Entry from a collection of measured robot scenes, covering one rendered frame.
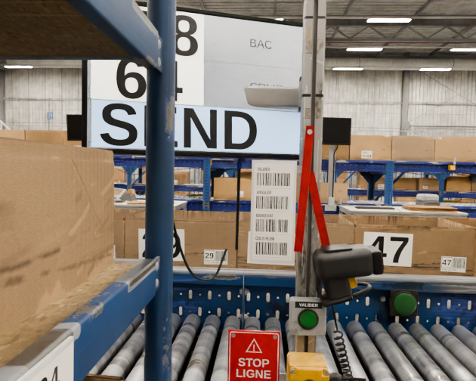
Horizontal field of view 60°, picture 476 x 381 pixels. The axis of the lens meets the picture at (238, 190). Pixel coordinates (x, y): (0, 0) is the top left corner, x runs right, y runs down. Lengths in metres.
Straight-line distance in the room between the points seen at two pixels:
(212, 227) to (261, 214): 0.63
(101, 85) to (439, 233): 1.14
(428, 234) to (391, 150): 4.73
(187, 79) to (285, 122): 0.23
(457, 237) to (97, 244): 1.33
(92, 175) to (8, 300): 0.12
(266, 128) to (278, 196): 0.17
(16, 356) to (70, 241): 0.11
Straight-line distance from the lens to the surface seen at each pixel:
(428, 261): 1.53
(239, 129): 0.88
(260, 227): 0.80
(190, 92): 0.87
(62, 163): 0.29
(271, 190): 0.80
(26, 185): 0.26
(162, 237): 0.40
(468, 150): 6.55
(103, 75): 0.86
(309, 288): 0.84
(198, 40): 0.90
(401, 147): 6.23
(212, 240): 1.43
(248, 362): 0.87
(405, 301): 1.45
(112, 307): 0.29
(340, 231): 1.43
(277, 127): 0.91
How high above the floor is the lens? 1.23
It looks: 3 degrees down
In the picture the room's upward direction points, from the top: 1 degrees clockwise
